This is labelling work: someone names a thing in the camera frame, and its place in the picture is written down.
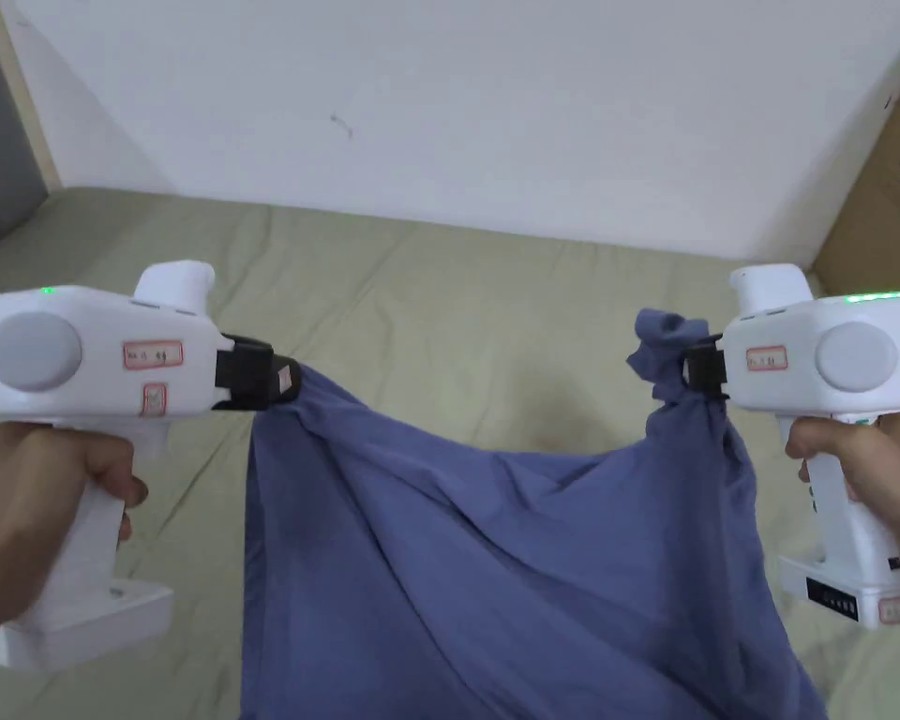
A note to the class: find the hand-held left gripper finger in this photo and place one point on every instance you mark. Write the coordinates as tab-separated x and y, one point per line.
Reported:
288	382

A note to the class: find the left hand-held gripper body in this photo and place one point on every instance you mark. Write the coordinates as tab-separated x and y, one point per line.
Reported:
105	352

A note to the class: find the person's left hand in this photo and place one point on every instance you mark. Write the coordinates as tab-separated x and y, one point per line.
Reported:
37	495

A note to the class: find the dark blue shirt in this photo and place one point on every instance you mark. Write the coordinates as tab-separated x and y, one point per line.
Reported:
495	555

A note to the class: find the brown cardboard carton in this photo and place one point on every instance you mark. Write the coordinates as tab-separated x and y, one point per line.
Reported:
885	195

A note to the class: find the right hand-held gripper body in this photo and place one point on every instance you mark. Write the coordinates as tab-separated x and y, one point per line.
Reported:
832	360

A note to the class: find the bed with pale green sheet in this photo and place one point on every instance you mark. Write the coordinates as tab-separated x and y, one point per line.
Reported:
450	315

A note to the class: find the person's right hand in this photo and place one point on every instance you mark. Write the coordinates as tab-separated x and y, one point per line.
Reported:
870	465

